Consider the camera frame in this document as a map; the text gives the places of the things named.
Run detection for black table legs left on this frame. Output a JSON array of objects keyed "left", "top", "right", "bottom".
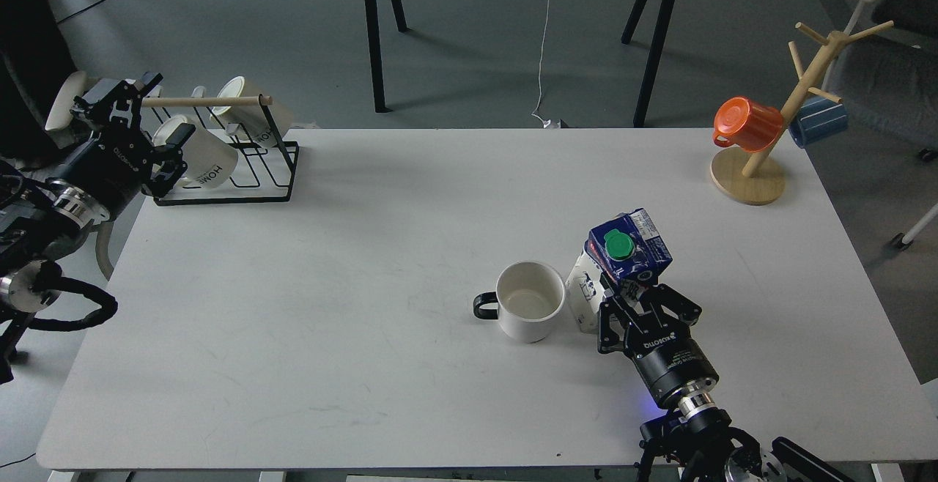
[{"left": 363, "top": 0, "right": 409, "bottom": 114}]

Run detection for cream mug rear on rack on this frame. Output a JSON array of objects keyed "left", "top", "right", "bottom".
[{"left": 211, "top": 75, "right": 295, "bottom": 149}]

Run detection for blue mug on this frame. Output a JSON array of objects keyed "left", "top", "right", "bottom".
[{"left": 789, "top": 96, "right": 849, "bottom": 149}]

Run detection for grey office chair left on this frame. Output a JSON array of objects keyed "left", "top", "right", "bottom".
[{"left": 1, "top": 0, "right": 89, "bottom": 169}]

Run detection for black table legs right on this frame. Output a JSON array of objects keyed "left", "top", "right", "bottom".
[{"left": 621, "top": 0, "right": 676, "bottom": 127}]

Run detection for cream mug front on rack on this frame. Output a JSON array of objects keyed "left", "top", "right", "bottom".
[{"left": 152, "top": 114, "right": 238, "bottom": 189}]

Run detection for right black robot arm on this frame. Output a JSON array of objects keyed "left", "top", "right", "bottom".
[{"left": 597, "top": 274, "right": 847, "bottom": 481}]

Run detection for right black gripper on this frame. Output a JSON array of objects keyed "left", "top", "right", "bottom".
[{"left": 597, "top": 272, "right": 718, "bottom": 409}]

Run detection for black table legs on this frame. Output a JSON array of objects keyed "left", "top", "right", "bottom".
[
  {"left": 363, "top": 0, "right": 409, "bottom": 114},
  {"left": 621, "top": 0, "right": 676, "bottom": 127}
]

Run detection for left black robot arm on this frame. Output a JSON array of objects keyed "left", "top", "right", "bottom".
[{"left": 1, "top": 73, "right": 191, "bottom": 382}]

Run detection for orange mug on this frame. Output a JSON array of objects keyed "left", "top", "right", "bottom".
[{"left": 712, "top": 96, "right": 784, "bottom": 154}]

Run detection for cream mug on rack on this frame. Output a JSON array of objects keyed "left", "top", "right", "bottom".
[
  {"left": 152, "top": 114, "right": 238, "bottom": 189},
  {"left": 211, "top": 75, "right": 295, "bottom": 149}
]

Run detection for blue white milk carton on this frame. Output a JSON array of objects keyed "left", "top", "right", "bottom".
[{"left": 565, "top": 208, "right": 673, "bottom": 334}]

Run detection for black wire mug rack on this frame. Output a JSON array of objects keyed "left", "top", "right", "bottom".
[{"left": 143, "top": 94, "right": 300, "bottom": 207}]

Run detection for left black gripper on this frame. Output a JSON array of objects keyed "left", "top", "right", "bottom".
[{"left": 51, "top": 72, "right": 196, "bottom": 215}]

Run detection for wooden mug tree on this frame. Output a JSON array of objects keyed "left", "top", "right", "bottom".
[{"left": 710, "top": 21, "right": 894, "bottom": 205}]

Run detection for white mug black handle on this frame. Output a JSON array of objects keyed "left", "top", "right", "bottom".
[{"left": 472, "top": 261, "right": 567, "bottom": 343}]

